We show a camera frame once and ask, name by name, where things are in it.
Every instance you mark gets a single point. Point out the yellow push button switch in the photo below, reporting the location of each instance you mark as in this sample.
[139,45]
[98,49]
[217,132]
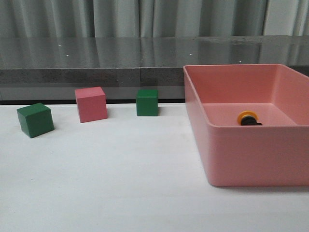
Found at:
[248,118]

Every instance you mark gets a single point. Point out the green cube centre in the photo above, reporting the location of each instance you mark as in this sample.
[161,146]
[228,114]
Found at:
[147,102]

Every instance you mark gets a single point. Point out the green cube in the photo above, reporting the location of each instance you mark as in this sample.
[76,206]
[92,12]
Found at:
[147,102]
[35,120]

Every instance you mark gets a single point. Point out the pink cube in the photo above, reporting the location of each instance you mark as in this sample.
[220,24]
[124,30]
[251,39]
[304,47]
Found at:
[91,104]

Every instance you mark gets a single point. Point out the green cube left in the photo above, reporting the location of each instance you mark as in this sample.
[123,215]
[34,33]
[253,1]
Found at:
[35,120]

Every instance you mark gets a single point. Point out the pink plastic bin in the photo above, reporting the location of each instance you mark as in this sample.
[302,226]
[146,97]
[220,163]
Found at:
[274,154]

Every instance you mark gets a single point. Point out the dark glossy bench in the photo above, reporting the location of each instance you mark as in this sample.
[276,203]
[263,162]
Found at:
[49,70]

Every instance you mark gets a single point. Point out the grey curtain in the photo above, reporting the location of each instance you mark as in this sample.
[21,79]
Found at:
[152,18]

